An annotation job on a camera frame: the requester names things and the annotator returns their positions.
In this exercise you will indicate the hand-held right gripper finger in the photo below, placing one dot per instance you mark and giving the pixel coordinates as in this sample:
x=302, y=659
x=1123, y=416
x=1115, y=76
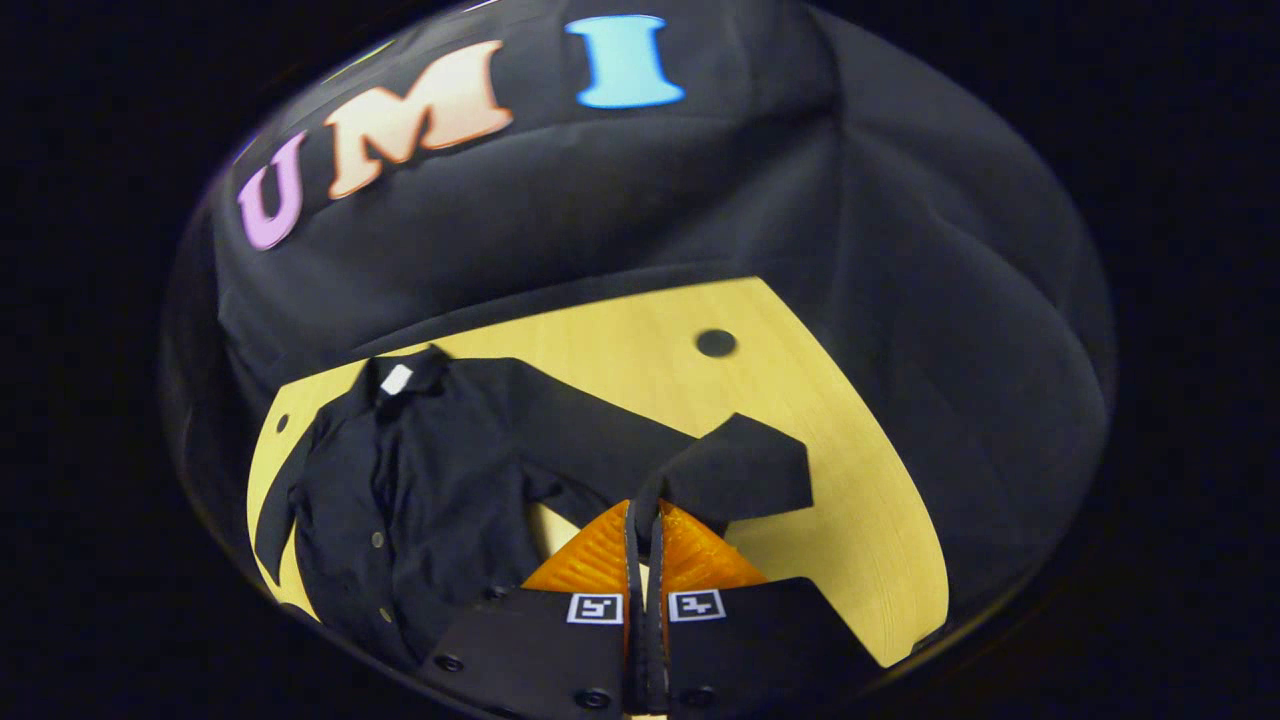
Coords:
x=657, y=640
x=634, y=640

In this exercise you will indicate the black button shirt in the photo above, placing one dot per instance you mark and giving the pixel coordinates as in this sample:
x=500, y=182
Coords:
x=440, y=480

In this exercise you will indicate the large black table grommet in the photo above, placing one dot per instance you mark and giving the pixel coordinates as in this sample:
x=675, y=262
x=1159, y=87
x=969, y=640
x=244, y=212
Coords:
x=716, y=343

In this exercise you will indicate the black backdrop cloth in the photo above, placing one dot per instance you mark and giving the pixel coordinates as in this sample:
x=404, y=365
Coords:
x=700, y=200

